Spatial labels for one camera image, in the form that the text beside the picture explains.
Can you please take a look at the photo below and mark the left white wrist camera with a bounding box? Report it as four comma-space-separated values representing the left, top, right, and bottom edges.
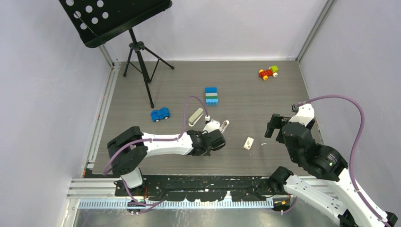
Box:
203, 115, 221, 133

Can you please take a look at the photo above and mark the beige white stapler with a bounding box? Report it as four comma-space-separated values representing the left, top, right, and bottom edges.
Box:
188, 108, 204, 127

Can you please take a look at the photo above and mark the white staple box sleeve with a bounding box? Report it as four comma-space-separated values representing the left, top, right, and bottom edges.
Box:
243, 137, 254, 150

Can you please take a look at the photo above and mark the blue green brick stack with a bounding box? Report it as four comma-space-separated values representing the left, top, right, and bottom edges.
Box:
205, 87, 218, 105

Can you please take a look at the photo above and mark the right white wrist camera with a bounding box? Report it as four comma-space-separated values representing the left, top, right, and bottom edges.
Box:
289, 104, 315, 127

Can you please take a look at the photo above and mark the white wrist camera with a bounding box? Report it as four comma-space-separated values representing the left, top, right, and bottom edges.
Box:
203, 115, 221, 133
289, 104, 315, 127

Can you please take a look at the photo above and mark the red green toy car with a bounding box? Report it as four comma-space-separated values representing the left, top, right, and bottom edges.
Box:
259, 65, 279, 80

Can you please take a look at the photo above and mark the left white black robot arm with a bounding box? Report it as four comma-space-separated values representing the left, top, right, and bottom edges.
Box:
102, 126, 226, 196

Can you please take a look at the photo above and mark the white staple remover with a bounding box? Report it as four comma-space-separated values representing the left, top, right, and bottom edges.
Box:
219, 120, 229, 133

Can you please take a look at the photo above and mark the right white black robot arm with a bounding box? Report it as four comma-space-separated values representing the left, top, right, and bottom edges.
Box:
265, 113, 398, 227

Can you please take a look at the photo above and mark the black music stand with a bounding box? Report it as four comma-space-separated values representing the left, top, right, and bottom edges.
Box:
60, 0, 174, 108

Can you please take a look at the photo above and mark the blue toy car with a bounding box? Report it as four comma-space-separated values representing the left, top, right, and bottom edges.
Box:
151, 107, 171, 122

